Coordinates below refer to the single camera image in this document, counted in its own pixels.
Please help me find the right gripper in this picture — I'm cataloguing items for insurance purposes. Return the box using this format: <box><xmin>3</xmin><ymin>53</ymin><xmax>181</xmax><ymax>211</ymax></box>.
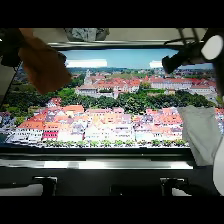
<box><xmin>161</xmin><ymin>42</ymin><xmax>205</xmax><ymax>75</ymax></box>

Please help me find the brown garment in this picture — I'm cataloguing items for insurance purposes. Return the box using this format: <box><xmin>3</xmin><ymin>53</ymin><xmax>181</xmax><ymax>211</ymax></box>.
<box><xmin>18</xmin><ymin>28</ymin><xmax>73</xmax><ymax>96</ymax></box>

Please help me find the grey patterned garment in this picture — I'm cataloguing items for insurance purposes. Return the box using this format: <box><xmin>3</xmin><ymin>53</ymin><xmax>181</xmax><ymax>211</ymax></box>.
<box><xmin>64</xmin><ymin>28</ymin><xmax>111</xmax><ymax>43</ymax></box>

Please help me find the silver frame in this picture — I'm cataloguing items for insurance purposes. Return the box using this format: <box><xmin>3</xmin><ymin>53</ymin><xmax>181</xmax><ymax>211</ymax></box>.
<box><xmin>0</xmin><ymin>156</ymin><xmax>214</xmax><ymax>197</ymax></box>

